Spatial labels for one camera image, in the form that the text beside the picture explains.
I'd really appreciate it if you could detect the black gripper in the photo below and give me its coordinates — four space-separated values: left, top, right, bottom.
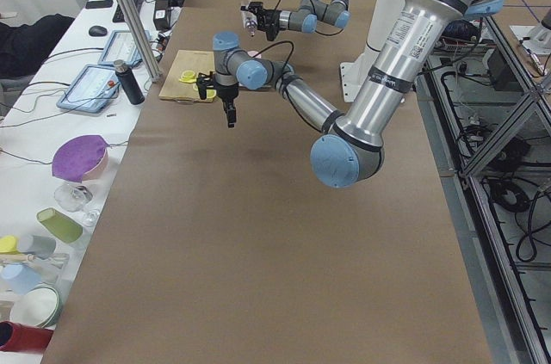
214 71 239 128
247 1 281 40

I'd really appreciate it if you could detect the glass sauce bottle metal spout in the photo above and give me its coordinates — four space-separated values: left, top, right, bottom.
240 0 257 37

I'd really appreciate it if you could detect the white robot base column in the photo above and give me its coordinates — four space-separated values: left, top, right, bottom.
341 0 405 102

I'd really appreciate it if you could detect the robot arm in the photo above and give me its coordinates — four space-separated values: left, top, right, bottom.
240 0 350 41
199 0 504 188

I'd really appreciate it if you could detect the green plastic cup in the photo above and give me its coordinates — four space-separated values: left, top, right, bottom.
36 207 84 244

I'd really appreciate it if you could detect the grey plastic cup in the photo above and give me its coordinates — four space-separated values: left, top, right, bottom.
17 234 57 259

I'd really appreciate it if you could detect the yellow small cup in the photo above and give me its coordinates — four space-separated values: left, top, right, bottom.
0 235 19 255

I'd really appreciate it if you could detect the light blue plastic cup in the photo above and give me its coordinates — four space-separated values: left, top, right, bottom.
1 263 42 295

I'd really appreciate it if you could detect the red cylindrical cup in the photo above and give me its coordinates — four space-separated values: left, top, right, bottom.
1 321 53 354

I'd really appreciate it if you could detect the yellow plastic knife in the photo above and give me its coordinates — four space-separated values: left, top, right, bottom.
178 77 197 83

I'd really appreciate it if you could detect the lemon slice by knife tip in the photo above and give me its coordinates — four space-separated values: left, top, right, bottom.
180 70 196 78

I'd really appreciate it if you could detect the bamboo cutting board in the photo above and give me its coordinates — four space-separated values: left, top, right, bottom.
158 50 216 102

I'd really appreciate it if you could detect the black power adapter box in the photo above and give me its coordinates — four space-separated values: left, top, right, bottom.
153 0 172 31

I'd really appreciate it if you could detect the black water bottle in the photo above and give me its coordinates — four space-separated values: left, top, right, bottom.
113 59 145 105

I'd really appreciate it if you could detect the blue teach pendant far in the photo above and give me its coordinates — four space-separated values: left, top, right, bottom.
97 30 141 67

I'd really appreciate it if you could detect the blue teach pendant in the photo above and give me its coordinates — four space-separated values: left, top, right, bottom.
97 30 141 67
57 65 120 114

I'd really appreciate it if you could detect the blue teach pendant near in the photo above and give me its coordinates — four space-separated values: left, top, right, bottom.
57 65 120 114

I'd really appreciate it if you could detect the black computer mouse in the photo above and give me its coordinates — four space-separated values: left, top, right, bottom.
88 25 108 37

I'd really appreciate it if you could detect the black smartphone on desk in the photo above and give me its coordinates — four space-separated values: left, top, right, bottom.
85 0 114 9

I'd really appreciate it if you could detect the clear wine glass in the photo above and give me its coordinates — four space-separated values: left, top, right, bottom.
53 182 100 228

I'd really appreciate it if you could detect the white green rimmed bowl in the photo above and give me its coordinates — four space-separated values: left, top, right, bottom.
9 286 63 328

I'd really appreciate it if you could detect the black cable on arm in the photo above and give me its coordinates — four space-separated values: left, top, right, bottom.
273 0 345 37
257 40 296 81

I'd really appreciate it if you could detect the aluminium frame post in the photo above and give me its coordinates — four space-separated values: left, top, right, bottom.
116 0 161 83

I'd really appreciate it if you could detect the aluminium side frame rack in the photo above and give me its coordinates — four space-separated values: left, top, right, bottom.
417 7 550 363

